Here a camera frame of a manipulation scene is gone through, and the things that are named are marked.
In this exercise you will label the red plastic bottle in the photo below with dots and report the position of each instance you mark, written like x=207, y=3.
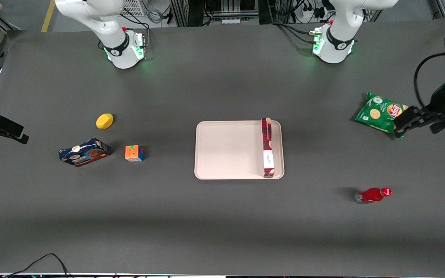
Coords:
x=371, y=195

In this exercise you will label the beige plastic tray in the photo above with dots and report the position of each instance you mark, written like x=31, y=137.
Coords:
x=230, y=150

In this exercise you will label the aluminium frame rack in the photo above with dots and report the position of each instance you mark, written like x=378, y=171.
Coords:
x=214, y=9

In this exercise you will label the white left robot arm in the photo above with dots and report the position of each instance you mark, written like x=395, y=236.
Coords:
x=338, y=42

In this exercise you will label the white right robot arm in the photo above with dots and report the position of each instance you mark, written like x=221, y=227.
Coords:
x=110, y=34

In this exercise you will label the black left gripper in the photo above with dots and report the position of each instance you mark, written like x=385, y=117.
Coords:
x=437, y=101

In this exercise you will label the colourful puzzle cube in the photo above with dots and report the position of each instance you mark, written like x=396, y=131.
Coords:
x=133, y=153

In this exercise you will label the dark grey table mat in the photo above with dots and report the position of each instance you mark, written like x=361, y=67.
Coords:
x=222, y=224

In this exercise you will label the blue cookie box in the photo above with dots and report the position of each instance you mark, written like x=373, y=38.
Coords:
x=85, y=152

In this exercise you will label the yellow sponge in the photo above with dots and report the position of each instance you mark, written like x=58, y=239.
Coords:
x=104, y=121

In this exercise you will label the red tartan cookie box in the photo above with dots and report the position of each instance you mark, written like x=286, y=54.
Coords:
x=268, y=150

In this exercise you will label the small white power strip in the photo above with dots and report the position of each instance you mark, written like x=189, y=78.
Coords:
x=231, y=21

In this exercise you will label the white perforated panel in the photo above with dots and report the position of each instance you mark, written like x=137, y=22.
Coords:
x=133, y=7

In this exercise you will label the white power strip with plugs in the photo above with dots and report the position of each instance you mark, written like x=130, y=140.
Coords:
x=312, y=12

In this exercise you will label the green chips bag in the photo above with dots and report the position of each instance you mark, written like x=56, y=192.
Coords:
x=377, y=112

